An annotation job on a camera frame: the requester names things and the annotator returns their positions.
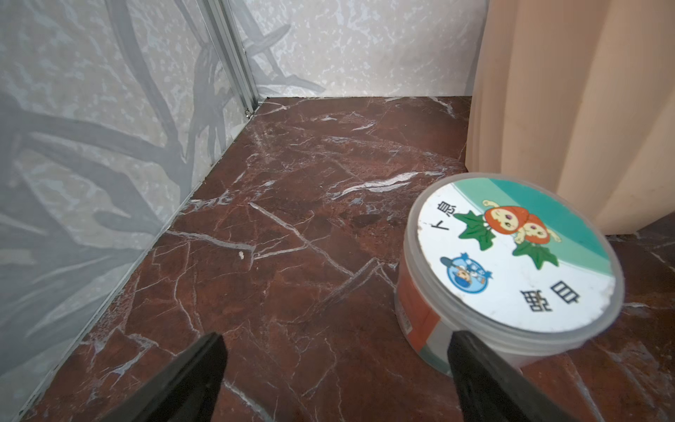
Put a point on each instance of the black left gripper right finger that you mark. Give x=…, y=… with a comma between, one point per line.
x=490, y=389

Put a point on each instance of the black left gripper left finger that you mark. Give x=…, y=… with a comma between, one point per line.
x=186, y=389

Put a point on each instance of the round tin with cartoon lid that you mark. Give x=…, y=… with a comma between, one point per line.
x=508, y=261

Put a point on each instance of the beige flower pot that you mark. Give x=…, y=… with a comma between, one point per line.
x=578, y=97

